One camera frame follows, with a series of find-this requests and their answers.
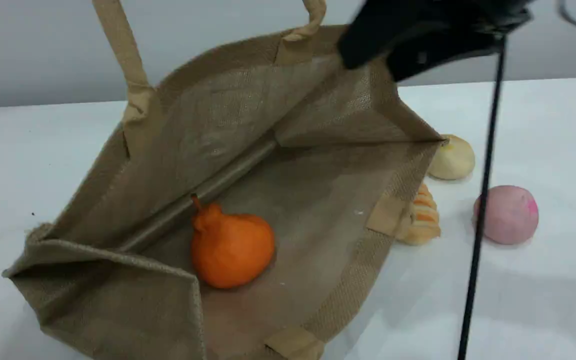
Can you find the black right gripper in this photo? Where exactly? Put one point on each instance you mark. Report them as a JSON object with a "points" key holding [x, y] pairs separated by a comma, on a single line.
{"points": [[478, 15]]}

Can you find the brown jute tote bag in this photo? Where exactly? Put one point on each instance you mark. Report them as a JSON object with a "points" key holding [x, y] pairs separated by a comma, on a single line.
{"points": [[248, 125]]}

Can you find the orange toy fruit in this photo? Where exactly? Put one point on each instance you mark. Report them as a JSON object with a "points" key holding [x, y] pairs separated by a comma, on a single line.
{"points": [[233, 250]]}

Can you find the round pale yellow bun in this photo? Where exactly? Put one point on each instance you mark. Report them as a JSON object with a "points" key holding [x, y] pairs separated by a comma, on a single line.
{"points": [[454, 159]]}

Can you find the orange striped bread loaf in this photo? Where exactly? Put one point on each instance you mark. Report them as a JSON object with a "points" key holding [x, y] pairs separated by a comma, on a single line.
{"points": [[424, 220]]}

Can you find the pink round ball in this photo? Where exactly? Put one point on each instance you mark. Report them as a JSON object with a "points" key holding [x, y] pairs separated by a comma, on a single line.
{"points": [[508, 215]]}

